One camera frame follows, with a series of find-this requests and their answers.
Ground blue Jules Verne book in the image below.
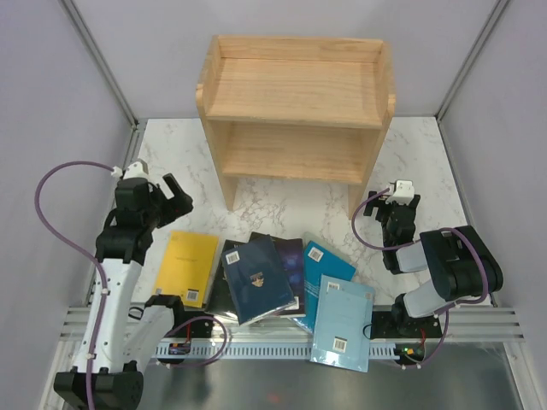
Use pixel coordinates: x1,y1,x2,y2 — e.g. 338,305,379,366
294,232,356,334

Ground dark purple planets book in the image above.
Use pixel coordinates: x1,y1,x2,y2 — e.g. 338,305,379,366
252,235,304,318

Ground navy blue hardcover book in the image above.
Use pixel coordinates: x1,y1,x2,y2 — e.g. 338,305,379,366
221,235,296,325

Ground light blue thin book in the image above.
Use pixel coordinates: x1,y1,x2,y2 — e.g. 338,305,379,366
310,275,375,372

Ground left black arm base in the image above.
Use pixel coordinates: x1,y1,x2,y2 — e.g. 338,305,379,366
166,312,215,343

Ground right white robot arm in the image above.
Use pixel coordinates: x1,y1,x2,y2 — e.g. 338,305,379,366
363,195,503,337

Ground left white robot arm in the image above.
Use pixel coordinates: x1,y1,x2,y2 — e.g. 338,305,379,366
53,172,193,409

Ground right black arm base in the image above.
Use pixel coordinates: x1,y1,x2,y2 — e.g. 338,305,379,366
371,311,443,340

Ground yellow paperback book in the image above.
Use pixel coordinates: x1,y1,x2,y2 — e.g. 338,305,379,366
154,231,219,308

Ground black Moon and Sixpence book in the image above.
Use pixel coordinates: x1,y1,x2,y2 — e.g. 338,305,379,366
205,258,238,321

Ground wooden two-tier shelf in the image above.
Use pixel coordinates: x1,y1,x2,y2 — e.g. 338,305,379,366
196,35,397,213

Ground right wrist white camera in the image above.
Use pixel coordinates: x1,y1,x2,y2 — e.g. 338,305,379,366
386,179,415,204

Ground aluminium front rail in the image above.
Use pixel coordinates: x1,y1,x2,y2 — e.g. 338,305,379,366
60,305,524,343

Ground slotted grey cable duct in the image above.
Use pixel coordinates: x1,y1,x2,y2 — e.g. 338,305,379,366
152,340,412,360

